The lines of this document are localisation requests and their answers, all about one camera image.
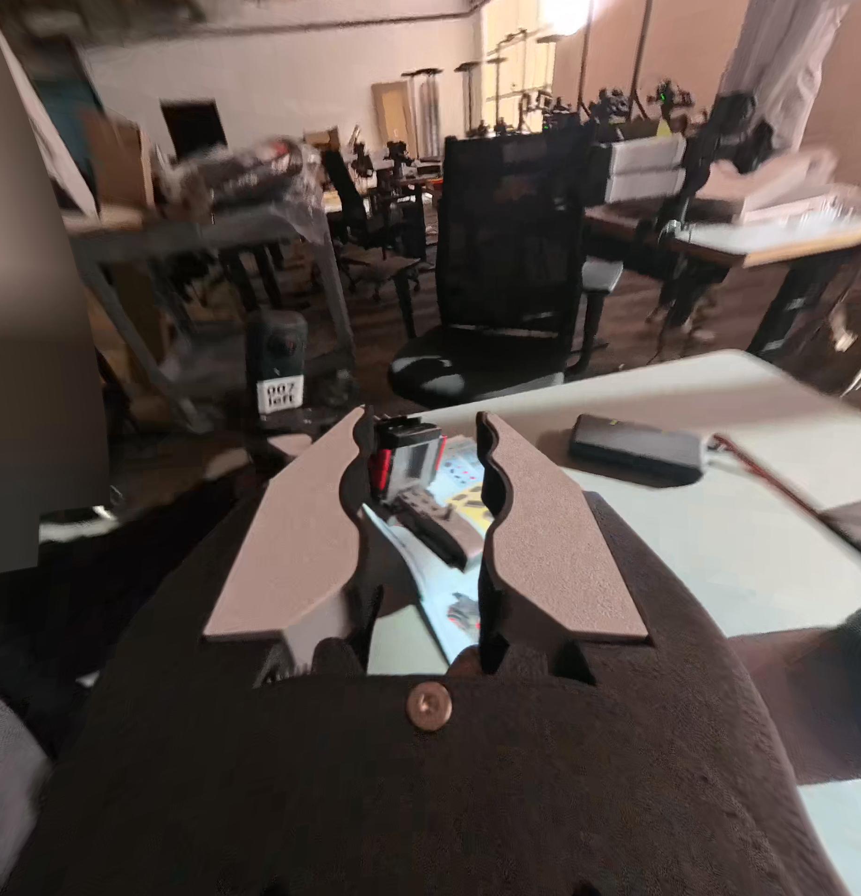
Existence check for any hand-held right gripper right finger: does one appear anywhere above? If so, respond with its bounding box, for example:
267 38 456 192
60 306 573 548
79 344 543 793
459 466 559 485
474 412 650 674

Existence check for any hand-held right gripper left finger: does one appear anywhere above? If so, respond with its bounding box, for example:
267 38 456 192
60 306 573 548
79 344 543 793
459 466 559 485
201 405 384 673

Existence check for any light blue instruction booklet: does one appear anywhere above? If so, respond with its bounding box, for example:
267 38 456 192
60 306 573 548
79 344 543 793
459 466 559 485
364 435 496 662

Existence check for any toy brick truck model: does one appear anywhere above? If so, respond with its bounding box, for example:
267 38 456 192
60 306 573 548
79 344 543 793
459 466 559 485
366 415 487 571

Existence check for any black power bank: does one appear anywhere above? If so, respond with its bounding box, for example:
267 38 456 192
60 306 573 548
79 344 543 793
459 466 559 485
568 413 704 485

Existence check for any grey table with metal legs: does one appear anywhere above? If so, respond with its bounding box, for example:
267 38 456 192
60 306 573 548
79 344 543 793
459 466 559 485
65 210 354 428

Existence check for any black swivel chair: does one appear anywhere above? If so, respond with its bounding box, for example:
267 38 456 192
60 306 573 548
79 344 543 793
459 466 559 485
322 149 431 298

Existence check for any plastic-wrapped black bundle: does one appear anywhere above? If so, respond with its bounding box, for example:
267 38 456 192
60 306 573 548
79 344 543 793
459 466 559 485
154 136 323 211

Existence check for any cardboard box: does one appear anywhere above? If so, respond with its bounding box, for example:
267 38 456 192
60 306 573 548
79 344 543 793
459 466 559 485
88 112 156 211

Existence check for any black mesh office chair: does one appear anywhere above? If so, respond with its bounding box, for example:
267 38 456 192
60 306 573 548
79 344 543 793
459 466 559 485
389 133 624 408

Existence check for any white flat box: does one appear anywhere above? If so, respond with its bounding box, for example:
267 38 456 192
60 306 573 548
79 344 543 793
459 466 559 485
605 170 685 204
607 136 687 173

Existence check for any wooden top table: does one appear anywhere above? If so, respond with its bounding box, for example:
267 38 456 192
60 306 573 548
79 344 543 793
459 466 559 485
584 189 861 365

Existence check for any red cable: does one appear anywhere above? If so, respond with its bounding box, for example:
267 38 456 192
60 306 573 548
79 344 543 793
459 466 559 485
710 434 833 522

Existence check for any black wall screen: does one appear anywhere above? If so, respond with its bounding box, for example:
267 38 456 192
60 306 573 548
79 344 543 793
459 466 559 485
161 101 229 161

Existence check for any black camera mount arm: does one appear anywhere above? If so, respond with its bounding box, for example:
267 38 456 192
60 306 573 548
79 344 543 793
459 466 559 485
682 94 776 232

